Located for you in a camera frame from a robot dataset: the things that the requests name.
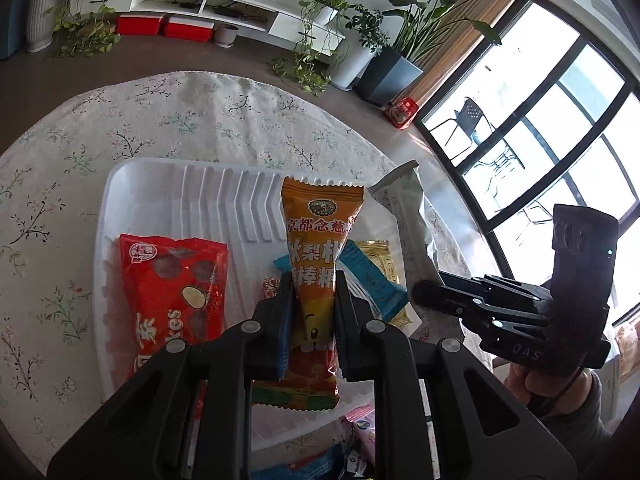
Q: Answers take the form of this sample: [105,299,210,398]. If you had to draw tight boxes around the person's right forearm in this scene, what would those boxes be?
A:
[542,375,618,480]

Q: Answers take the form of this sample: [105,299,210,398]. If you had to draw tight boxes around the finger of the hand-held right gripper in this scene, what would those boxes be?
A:
[410,270,547,319]
[450,305,549,357]

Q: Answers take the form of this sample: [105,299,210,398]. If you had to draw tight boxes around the floral tablecloth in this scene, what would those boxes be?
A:
[0,71,501,480]

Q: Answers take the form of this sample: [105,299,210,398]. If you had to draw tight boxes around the red bag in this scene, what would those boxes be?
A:
[387,97,420,130]

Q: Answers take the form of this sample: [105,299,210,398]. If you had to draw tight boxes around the pink snack packet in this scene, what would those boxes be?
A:
[340,405,377,467]

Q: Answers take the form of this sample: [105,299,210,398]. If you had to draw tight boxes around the red storage box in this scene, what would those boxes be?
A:
[116,15,163,36]
[164,16,213,41]

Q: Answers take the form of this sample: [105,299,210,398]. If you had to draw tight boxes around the beige curtain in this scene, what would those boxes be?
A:
[415,0,531,106]

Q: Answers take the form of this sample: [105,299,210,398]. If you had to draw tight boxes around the orange snack packet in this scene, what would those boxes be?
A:
[250,176,363,413]

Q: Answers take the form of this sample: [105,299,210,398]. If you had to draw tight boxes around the white plastic tray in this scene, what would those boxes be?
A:
[95,157,451,453]

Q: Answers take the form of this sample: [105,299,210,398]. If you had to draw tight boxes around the plant in white ribbed pot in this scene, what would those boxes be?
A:
[26,0,66,53]

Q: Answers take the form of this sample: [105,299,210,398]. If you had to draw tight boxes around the gold snack packet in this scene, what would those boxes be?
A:
[357,240,420,330]

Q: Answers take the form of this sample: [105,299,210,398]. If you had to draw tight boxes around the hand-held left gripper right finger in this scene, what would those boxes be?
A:
[334,270,581,480]

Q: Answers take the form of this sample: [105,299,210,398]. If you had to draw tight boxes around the light blue snack packet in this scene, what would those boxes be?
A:
[272,239,410,321]

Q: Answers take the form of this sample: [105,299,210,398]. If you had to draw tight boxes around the black balcony chair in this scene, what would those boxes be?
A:
[430,97,493,161]

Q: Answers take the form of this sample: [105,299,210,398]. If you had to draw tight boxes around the red snack packet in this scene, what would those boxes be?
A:
[118,234,230,421]

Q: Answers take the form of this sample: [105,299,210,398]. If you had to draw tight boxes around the white silver snack packet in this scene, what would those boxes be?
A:
[367,160,468,346]

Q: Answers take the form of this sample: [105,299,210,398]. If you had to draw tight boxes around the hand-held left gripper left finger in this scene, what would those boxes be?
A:
[47,270,296,480]

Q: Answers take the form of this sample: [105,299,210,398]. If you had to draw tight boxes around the broad-leaf plant in square blue pot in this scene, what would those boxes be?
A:
[355,0,502,107]

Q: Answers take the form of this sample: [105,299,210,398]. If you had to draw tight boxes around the small grey empty pot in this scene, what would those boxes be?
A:
[214,24,240,48]

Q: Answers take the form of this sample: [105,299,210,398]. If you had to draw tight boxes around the black framed glass door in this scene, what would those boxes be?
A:
[415,0,640,326]

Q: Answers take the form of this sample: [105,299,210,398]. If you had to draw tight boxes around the bushy plant in tall white pot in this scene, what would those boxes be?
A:
[330,2,392,92]

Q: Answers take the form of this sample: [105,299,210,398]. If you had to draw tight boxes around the trailing pothos in white pot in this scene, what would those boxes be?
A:
[50,0,121,58]
[272,0,351,96]

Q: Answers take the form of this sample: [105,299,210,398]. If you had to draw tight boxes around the person's right hand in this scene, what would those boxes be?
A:
[505,362,596,418]

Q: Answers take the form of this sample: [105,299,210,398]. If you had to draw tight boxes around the balcony table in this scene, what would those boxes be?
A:
[475,130,526,201]

